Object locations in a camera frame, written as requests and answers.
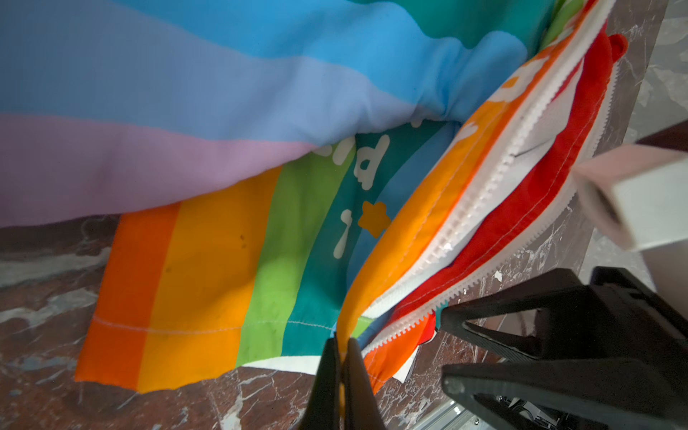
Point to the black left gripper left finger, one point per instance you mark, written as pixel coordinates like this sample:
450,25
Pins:
323,408

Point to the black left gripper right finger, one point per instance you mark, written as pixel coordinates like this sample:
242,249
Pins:
361,411

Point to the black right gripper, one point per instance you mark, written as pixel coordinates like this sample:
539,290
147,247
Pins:
615,353

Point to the rainbow striped child jacket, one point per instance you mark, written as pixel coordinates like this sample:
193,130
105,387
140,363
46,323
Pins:
292,172

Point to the aluminium frame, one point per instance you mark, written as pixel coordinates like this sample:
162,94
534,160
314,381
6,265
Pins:
448,416

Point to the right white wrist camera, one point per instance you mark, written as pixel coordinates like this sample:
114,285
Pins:
636,195

